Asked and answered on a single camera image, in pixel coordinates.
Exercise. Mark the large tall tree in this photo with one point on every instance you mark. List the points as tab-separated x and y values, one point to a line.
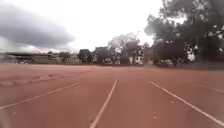
196	36

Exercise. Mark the red running track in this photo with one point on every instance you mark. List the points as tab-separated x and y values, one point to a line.
133	100

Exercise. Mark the row of trees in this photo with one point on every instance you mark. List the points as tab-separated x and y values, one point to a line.
126	50

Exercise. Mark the low long building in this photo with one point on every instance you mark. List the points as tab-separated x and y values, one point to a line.
33	57

